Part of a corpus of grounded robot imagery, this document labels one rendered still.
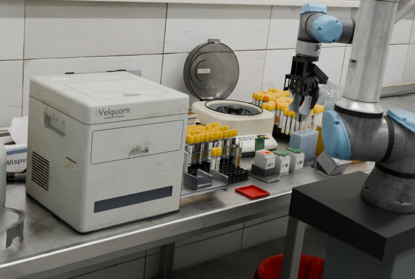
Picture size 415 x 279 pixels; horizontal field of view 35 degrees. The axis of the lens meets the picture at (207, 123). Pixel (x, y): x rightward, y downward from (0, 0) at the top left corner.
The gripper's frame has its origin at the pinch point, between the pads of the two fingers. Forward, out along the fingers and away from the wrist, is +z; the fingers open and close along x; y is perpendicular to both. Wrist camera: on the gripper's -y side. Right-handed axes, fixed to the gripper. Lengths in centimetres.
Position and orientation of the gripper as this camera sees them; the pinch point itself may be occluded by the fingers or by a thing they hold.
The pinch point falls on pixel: (302, 117)
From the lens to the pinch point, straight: 206.6
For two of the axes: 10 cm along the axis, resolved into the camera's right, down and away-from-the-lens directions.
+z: -1.0, 9.6, 2.7
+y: -6.7, 1.3, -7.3
